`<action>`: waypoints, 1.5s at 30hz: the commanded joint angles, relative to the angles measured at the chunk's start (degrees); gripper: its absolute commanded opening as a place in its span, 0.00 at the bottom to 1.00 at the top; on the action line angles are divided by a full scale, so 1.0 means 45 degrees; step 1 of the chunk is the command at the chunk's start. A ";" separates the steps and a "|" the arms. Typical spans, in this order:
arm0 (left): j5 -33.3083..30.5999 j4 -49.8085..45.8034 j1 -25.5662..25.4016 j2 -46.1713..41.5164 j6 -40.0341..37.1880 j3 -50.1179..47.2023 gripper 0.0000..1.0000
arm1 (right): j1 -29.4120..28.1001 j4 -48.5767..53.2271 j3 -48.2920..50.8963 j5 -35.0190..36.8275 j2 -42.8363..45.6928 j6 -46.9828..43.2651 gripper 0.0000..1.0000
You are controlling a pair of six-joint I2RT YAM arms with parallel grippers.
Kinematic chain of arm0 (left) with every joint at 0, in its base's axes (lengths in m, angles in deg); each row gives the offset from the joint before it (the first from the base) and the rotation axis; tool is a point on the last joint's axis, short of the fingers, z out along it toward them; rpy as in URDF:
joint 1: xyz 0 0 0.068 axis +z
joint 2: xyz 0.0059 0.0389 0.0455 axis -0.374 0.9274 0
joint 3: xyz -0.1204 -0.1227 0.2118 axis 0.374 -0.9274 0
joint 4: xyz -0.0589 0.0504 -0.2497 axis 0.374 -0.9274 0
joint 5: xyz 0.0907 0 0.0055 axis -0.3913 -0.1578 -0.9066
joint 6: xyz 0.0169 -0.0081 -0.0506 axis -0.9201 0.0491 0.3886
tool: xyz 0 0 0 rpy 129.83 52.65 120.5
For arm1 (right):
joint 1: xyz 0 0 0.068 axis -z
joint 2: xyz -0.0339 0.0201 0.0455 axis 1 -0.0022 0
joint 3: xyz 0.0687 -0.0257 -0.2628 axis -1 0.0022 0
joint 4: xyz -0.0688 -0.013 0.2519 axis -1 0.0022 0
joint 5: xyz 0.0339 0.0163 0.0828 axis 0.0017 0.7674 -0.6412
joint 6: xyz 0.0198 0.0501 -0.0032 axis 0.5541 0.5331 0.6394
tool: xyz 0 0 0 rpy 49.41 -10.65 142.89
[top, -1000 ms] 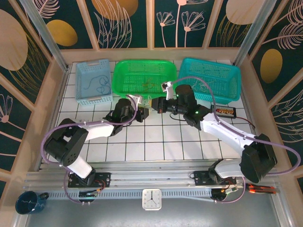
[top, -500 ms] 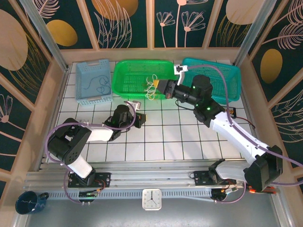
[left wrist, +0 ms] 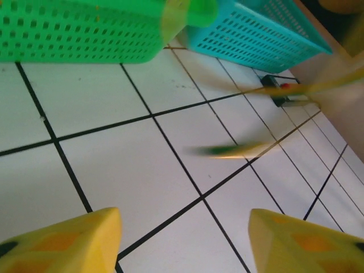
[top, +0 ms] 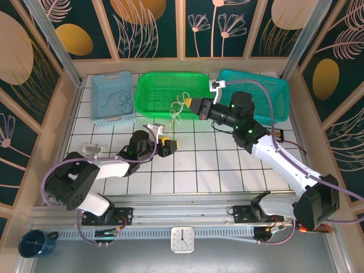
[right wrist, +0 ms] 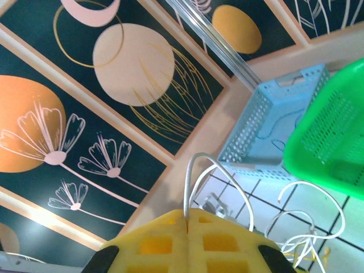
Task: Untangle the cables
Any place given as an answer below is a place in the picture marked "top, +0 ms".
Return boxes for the teal plastic basket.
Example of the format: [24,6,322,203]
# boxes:
[212,69,291,126]

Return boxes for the green plastic basket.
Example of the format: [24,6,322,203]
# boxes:
[133,71,214,120]

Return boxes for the light blue plastic basket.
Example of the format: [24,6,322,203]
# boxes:
[90,71,136,129]

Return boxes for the white square analog clock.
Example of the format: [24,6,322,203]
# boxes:
[170,226,195,253]

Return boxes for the small circuit board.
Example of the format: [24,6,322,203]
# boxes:
[266,224,287,234]
[93,229,119,239]

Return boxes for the orange black hand tool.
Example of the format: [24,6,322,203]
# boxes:
[297,223,332,234]

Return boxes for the dark blue mug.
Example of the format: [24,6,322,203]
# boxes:
[18,229,60,259]

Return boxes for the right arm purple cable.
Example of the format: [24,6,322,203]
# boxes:
[226,79,364,245]

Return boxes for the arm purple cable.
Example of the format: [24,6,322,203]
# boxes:
[226,79,364,245]
[42,125,159,246]

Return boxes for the aluminium mounting rail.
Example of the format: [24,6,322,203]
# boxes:
[28,193,341,228]

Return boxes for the thin red black wire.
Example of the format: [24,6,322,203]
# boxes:
[283,139,308,156]

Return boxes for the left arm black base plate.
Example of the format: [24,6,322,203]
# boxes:
[81,207,134,227]

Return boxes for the grey slotted cable duct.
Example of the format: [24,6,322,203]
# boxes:
[56,226,257,240]

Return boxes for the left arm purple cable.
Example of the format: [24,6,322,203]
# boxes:
[42,125,159,246]

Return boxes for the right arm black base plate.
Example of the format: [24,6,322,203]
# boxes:
[232,205,284,224]

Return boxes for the aluminium frame post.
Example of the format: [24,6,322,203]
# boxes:
[22,0,85,86]
[280,0,341,79]

